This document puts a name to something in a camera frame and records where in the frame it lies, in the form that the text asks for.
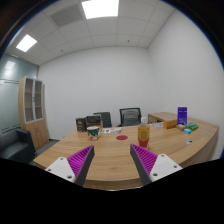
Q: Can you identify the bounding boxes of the green mug with red print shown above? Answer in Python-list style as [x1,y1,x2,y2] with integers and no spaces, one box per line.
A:
[86,125,102,141]

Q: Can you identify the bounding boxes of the small square ceiling light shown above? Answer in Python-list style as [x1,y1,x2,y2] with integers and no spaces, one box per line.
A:
[15,34,38,53]

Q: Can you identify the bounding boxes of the tall purple box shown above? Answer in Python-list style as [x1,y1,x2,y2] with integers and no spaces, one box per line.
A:
[177,106,188,126]

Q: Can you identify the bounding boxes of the white sheet with round print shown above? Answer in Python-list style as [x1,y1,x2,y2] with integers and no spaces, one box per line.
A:
[150,121,165,130]

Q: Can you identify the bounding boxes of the black leather sofa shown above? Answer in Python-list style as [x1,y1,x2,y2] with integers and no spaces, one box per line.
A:
[0,128,37,164]

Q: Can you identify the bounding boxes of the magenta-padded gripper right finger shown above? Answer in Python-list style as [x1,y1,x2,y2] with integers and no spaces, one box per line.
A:
[129,143,184,186]

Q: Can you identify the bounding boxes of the large square ceiling light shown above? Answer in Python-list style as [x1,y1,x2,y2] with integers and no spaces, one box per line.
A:
[81,0,120,20]

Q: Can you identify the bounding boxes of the black mesh office chair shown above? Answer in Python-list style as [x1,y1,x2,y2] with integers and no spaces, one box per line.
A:
[116,107,142,128]

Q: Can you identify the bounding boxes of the grey ceiling air vent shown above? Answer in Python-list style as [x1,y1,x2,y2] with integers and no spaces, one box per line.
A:
[50,3,84,28]

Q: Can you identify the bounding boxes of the small dark brown box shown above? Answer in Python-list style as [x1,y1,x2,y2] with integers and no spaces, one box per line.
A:
[75,117,88,133]

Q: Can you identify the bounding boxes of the tall wooden shelf cabinet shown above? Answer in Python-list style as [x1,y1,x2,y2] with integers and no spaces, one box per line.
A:
[17,76,50,150]

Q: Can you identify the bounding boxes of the dark grey office chair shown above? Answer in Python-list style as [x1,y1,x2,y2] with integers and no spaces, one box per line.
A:
[93,111,113,129]

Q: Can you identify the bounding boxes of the white leaflet with green print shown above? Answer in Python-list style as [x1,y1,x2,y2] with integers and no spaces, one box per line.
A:
[100,127,122,134]

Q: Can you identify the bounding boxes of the clear bottle with yellow drink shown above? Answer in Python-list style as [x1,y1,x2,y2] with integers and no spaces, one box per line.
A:
[137,116,151,150]

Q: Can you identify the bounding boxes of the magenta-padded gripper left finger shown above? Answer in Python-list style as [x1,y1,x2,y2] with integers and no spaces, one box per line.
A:
[45,144,96,187]

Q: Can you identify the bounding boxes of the orange cardboard box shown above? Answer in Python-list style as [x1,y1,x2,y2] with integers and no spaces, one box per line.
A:
[163,118,179,130]

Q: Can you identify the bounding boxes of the wooden side desk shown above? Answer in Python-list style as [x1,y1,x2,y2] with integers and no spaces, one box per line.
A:
[147,111,179,125]

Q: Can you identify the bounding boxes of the black box with striped face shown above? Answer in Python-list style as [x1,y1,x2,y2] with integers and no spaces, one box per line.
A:
[85,114,102,128]

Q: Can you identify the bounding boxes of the flat green box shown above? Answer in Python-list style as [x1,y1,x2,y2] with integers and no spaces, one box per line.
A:
[185,122,200,131]

